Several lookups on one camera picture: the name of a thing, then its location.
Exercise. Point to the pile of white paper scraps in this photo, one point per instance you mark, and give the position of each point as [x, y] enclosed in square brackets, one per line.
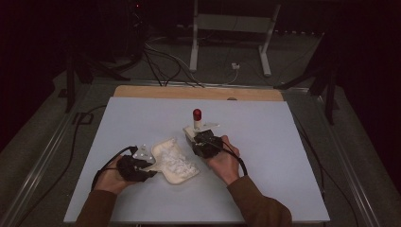
[176, 162]

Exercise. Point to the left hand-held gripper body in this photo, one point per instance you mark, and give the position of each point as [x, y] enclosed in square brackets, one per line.
[134, 168]

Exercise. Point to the metal rail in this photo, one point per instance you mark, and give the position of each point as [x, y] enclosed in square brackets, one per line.
[41, 160]
[350, 164]

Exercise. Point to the dark equipment tower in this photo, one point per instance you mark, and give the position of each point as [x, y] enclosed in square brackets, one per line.
[136, 28]

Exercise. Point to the pale blue table mat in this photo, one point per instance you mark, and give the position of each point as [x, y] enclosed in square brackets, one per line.
[268, 157]

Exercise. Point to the cream dustpan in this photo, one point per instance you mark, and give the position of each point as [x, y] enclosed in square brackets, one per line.
[176, 178]

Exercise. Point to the person's left hand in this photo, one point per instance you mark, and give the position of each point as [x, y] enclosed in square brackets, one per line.
[110, 181]

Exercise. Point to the black rectangular bracket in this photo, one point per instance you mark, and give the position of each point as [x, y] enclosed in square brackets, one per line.
[75, 118]

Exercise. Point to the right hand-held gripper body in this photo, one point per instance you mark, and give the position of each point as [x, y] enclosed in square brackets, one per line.
[208, 145]

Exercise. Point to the black tripod stand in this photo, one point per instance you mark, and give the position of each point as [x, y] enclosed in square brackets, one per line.
[329, 94]
[70, 82]

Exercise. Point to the person's right hand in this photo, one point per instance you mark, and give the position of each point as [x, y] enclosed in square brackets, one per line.
[227, 165]

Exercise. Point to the white metal stand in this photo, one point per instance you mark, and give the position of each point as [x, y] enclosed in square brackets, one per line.
[231, 22]

